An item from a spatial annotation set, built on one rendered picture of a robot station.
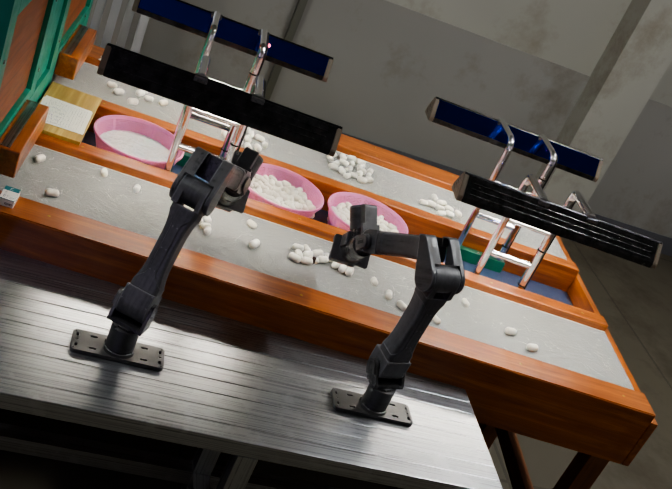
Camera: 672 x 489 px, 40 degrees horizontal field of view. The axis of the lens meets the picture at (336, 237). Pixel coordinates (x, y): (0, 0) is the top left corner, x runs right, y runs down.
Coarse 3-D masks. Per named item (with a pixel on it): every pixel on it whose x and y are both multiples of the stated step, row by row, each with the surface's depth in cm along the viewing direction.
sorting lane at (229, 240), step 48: (96, 192) 236; (144, 192) 245; (192, 240) 234; (240, 240) 244; (288, 240) 254; (336, 288) 242; (384, 288) 252; (480, 336) 250; (528, 336) 261; (576, 336) 273; (624, 384) 259
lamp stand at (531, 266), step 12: (528, 180) 261; (540, 192) 251; (576, 192) 264; (540, 204) 248; (564, 204) 268; (588, 204) 257; (588, 216) 252; (504, 228) 270; (528, 228) 271; (492, 240) 272; (552, 240) 274; (492, 252) 274; (540, 252) 275; (480, 264) 276; (516, 264) 277; (528, 264) 277; (528, 276) 279
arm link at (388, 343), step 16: (448, 272) 196; (416, 288) 200; (448, 288) 196; (416, 304) 200; (432, 304) 198; (400, 320) 205; (416, 320) 201; (400, 336) 204; (416, 336) 204; (384, 352) 207; (400, 352) 205; (384, 368) 206; (400, 368) 209
